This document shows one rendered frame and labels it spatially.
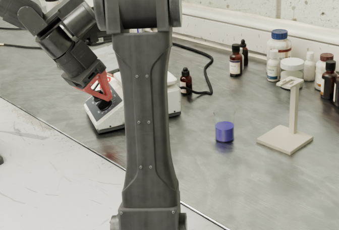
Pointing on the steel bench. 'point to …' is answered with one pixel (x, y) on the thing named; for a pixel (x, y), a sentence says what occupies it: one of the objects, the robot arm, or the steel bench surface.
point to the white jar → (51, 2)
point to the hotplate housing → (111, 117)
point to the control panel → (99, 101)
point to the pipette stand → (290, 133)
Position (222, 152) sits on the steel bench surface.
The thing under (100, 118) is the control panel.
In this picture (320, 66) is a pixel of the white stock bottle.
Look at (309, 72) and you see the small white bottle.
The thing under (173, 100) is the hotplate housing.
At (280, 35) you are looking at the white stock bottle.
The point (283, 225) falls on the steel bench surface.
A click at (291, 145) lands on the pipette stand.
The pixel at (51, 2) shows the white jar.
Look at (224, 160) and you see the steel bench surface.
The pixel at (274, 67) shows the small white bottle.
